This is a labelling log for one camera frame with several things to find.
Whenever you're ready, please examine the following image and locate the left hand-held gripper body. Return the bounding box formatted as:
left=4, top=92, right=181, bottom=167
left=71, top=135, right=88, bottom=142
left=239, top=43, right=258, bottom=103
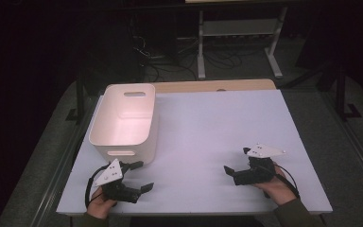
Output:
left=93, top=158, right=142, bottom=204

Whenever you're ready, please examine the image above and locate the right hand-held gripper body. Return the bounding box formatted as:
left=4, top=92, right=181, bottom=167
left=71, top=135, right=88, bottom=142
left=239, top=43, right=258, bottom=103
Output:
left=233, top=143, right=286, bottom=186

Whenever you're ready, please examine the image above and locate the white plastic bin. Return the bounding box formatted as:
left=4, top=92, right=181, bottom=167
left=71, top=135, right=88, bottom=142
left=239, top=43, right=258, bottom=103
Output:
left=88, top=82, right=159, bottom=166

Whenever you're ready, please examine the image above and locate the person's right hand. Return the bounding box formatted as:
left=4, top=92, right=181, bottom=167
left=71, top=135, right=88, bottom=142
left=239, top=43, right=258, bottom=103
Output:
left=251, top=164, right=297, bottom=206

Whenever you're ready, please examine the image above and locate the person's left hand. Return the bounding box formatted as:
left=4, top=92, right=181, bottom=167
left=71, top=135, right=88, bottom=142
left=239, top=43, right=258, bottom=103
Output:
left=86, top=186, right=117, bottom=220

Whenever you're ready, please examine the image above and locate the wooden table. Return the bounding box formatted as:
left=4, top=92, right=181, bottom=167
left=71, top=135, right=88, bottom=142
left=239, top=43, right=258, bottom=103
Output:
left=152, top=79, right=277, bottom=95

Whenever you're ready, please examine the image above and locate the black floor stand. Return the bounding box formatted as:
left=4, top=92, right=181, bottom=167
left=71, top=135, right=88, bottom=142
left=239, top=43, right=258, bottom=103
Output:
left=334, top=62, right=362, bottom=121
left=65, top=71, right=87, bottom=125

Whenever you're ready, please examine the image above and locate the grey metal stand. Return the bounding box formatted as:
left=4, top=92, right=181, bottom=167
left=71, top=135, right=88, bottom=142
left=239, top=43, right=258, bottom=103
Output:
left=197, top=6, right=289, bottom=79

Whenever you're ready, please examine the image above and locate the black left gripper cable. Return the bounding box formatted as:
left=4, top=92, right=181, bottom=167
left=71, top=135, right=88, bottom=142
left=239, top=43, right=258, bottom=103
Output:
left=84, top=164, right=112, bottom=209

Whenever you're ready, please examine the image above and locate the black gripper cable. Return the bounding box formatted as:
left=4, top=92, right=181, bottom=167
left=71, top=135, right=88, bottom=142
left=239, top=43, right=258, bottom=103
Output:
left=273, top=162, right=301, bottom=201
left=84, top=164, right=112, bottom=209

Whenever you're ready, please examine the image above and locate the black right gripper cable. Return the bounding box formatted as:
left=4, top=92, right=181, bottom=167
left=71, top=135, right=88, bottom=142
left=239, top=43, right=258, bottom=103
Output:
left=273, top=162, right=301, bottom=201

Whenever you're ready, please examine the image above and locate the tangle of floor cables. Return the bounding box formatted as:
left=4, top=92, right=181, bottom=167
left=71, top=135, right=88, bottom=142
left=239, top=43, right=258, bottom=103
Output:
left=131, top=34, right=244, bottom=81

